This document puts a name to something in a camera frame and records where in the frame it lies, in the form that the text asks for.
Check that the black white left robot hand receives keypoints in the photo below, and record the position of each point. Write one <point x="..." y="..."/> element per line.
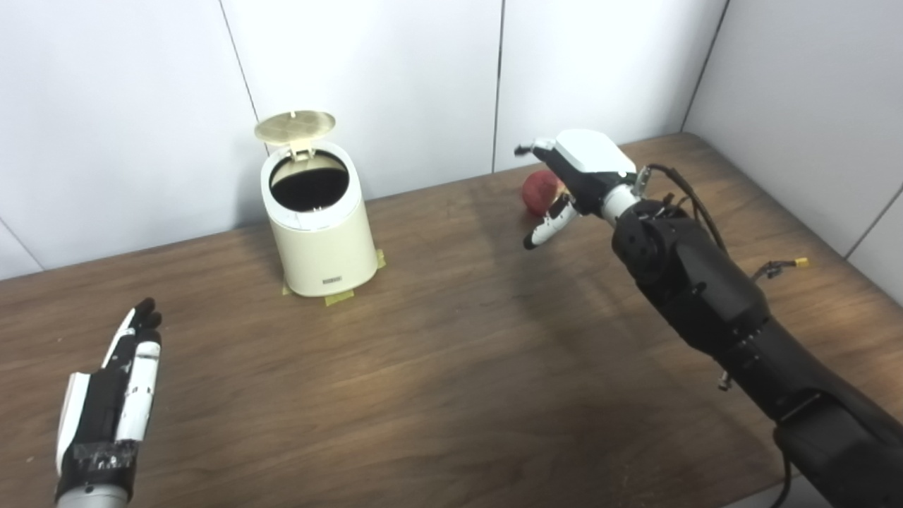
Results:
<point x="106" y="416"/>

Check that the cream-colored round bin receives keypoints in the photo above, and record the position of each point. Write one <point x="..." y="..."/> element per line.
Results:
<point x="324" y="254"/>

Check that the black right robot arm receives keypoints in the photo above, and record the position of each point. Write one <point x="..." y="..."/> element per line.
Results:
<point x="712" y="296"/>

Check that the beige round bin lid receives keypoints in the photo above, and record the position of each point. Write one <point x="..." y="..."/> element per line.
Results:
<point x="295" y="127"/>

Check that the red apple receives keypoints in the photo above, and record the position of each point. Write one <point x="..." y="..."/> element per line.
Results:
<point x="540" y="189"/>

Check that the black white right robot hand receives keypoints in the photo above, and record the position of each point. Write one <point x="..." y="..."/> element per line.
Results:
<point x="592" y="166"/>

